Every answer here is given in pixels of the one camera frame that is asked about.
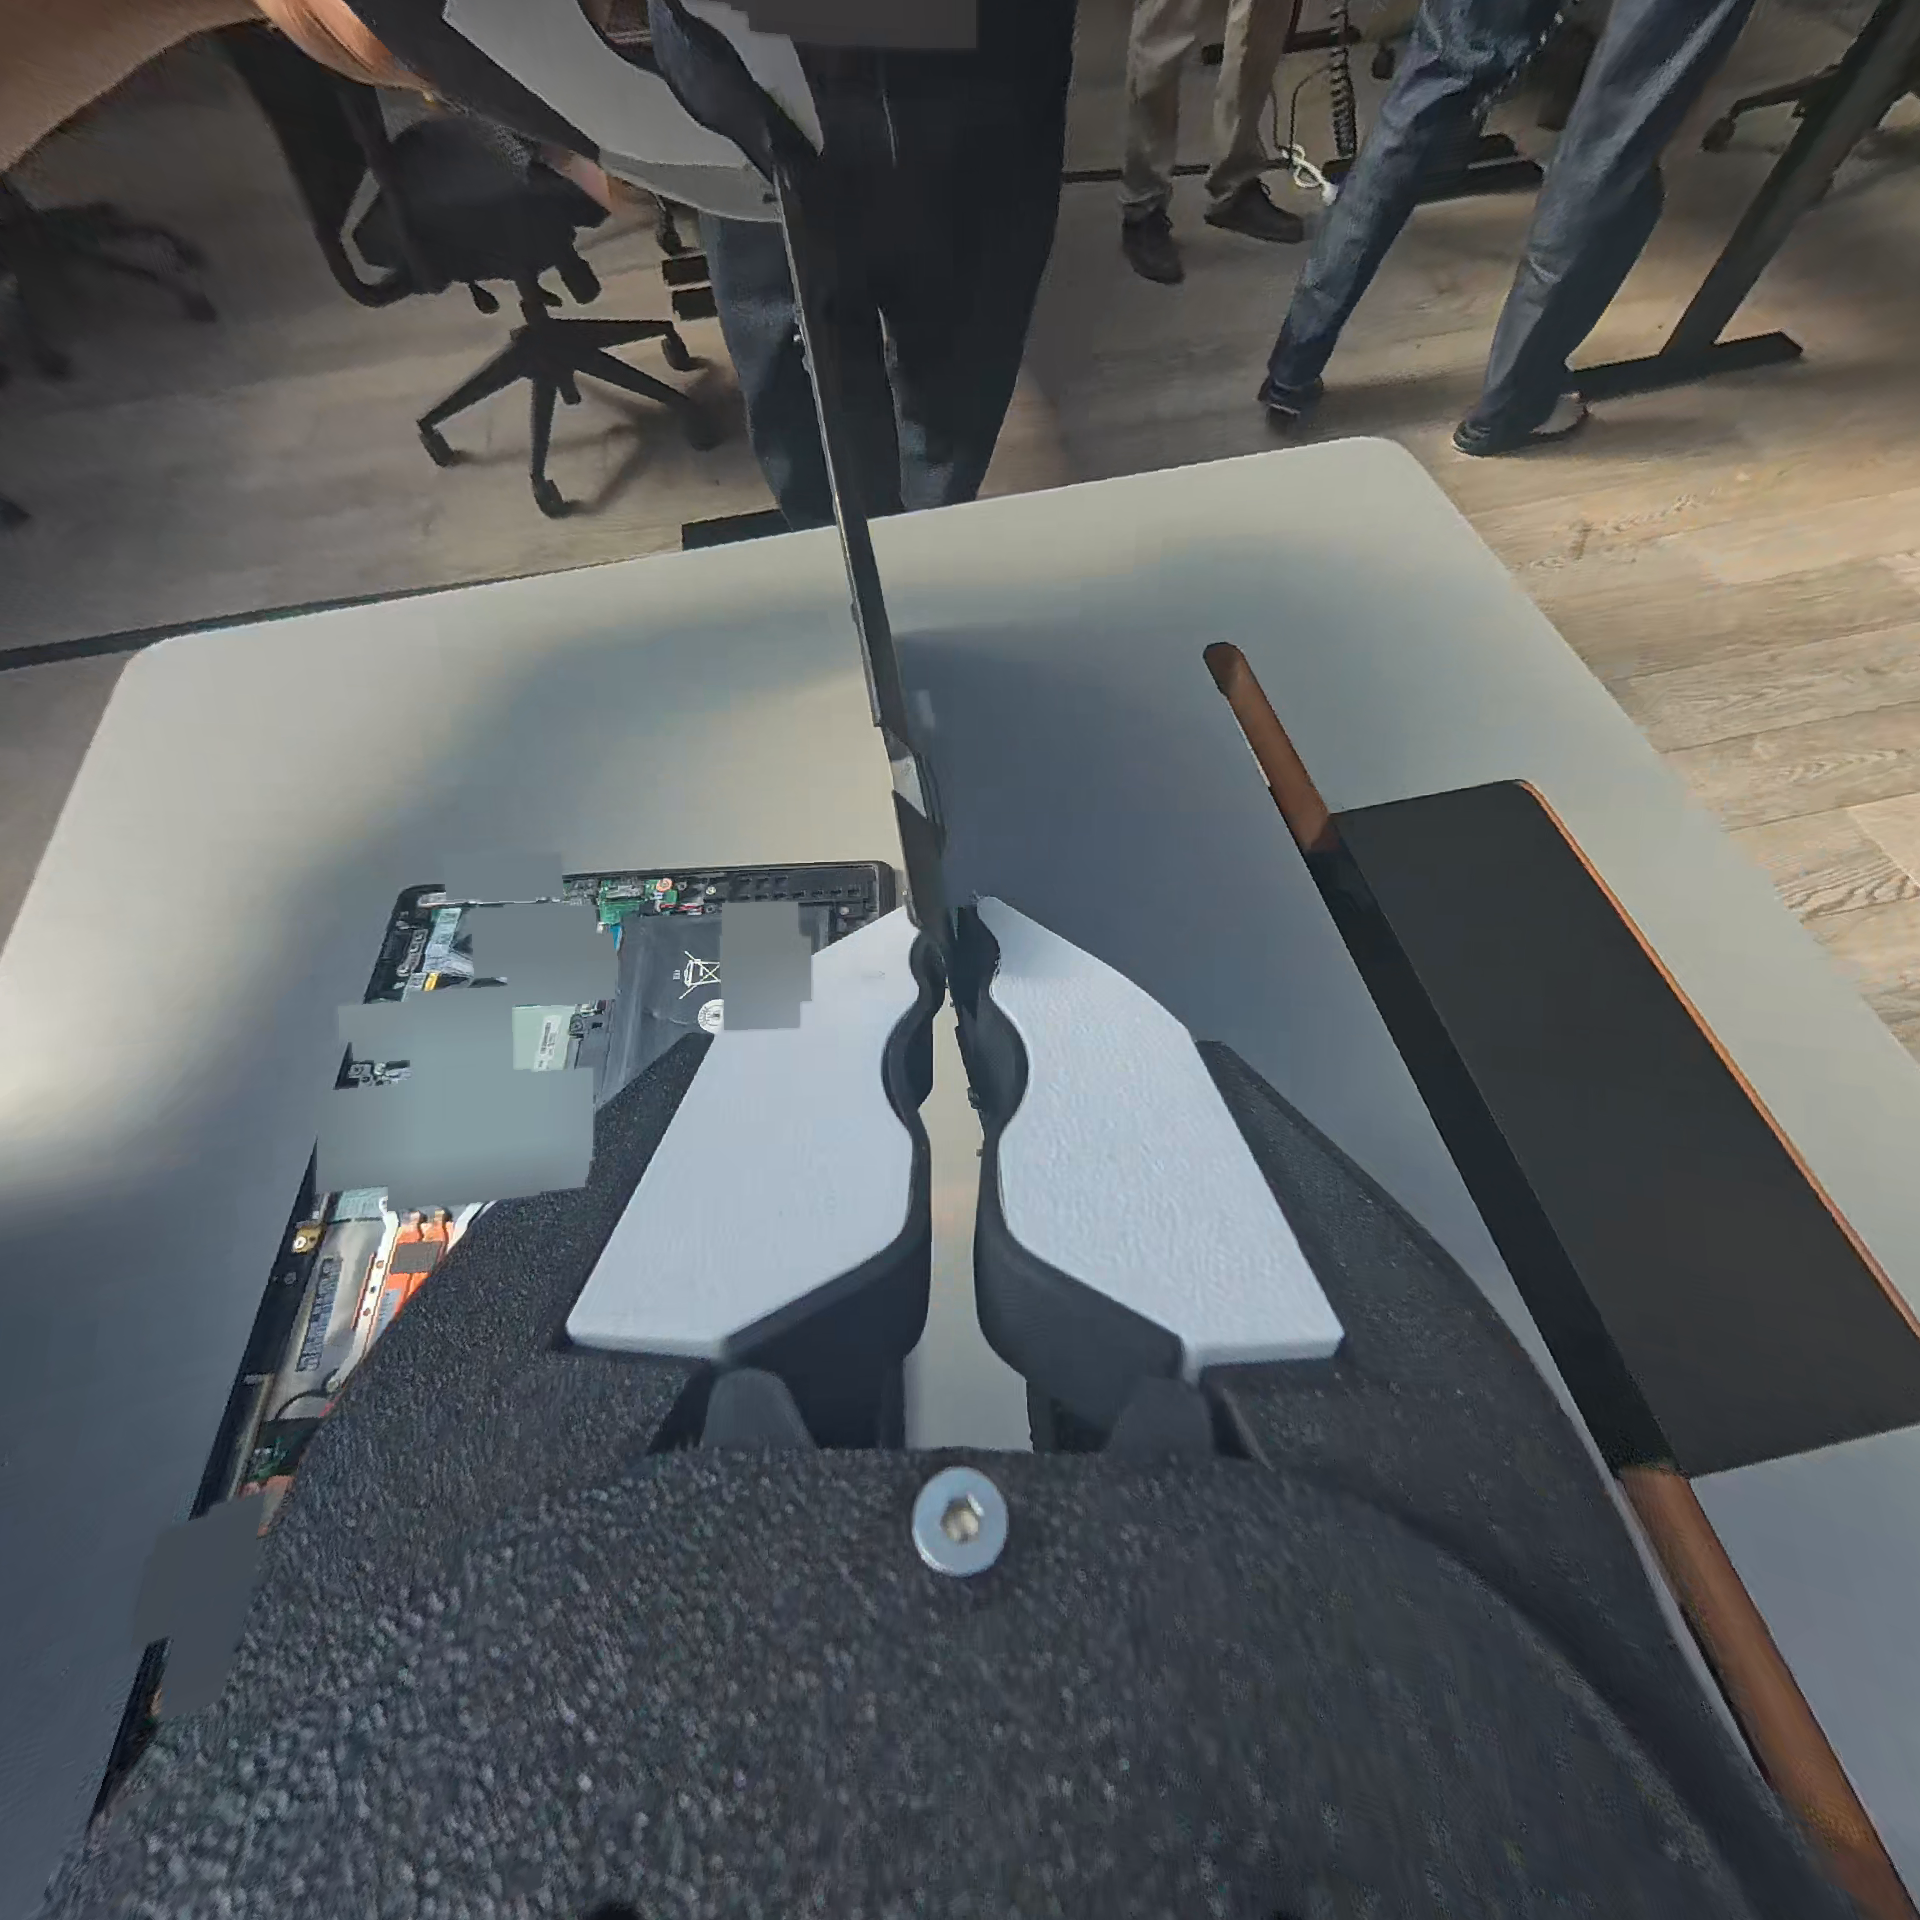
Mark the black desk leg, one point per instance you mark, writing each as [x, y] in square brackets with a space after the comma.
[1786, 195]

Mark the person's left hand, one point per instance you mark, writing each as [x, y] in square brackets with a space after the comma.
[338, 36]

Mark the black desk foot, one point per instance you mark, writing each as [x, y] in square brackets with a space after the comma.
[1440, 165]

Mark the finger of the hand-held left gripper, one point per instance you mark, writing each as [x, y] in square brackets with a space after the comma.
[787, 106]
[599, 90]

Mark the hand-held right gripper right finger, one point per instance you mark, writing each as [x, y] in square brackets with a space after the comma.
[1155, 1201]

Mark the black wood-edged desk panel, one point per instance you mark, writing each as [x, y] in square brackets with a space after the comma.
[1575, 1049]

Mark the laptop bottom cover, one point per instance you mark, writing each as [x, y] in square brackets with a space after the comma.
[862, 523]

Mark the white desk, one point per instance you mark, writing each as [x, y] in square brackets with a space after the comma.
[450, 721]

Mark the person's left forearm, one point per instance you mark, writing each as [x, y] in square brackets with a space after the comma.
[119, 75]

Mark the black laptop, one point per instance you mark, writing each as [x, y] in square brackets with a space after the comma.
[661, 961]

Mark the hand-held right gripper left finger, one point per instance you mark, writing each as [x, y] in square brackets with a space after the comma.
[765, 1185]

